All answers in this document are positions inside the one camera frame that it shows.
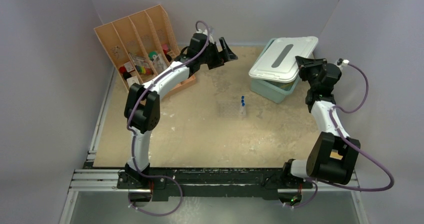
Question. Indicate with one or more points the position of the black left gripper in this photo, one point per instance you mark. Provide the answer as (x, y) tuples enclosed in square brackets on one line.
[(224, 55)]

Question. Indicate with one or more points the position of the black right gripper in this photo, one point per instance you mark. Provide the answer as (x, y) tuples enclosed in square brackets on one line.
[(306, 65)]

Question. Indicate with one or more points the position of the white plastic bin lid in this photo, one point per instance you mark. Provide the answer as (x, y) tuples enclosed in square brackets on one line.
[(278, 61)]

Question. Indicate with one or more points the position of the clear test tube rack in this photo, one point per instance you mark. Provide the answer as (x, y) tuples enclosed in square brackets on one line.
[(228, 109)]

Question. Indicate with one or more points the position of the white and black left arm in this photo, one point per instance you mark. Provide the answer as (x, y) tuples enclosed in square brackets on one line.
[(142, 109)]

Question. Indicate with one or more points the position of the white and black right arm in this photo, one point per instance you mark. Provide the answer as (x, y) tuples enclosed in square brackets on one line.
[(330, 159)]

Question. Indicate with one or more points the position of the mint green plastic bin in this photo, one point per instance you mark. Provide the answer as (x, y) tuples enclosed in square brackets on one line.
[(271, 90)]

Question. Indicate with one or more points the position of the clear protractor ruler set pack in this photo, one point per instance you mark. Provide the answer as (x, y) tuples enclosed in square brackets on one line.
[(159, 64)]

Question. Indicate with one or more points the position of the green roll in organizer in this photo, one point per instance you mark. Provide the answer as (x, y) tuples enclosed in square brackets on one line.
[(152, 55)]

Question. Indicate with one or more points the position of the colourful marker pen pack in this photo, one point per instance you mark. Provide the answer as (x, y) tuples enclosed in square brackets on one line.
[(141, 64)]

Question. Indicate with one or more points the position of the peach plastic desk organizer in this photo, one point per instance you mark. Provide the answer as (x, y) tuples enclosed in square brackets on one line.
[(139, 33)]

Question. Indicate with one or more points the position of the yellow spiral notebook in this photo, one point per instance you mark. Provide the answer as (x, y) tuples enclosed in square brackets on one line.
[(335, 155)]

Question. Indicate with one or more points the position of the labelled bag in organizer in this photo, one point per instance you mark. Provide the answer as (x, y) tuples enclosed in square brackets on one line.
[(133, 80)]

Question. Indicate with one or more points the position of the red black item in organizer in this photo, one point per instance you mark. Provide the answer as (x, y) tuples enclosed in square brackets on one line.
[(126, 70)]

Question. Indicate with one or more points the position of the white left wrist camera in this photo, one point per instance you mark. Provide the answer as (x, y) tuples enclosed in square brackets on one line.
[(209, 31)]

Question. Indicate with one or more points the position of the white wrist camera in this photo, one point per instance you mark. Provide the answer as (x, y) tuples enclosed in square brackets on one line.
[(209, 31), (342, 62)]

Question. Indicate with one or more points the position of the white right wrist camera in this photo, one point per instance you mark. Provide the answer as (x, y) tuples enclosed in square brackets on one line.
[(342, 62)]

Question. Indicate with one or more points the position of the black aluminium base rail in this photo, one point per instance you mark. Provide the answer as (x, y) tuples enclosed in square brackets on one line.
[(161, 183)]

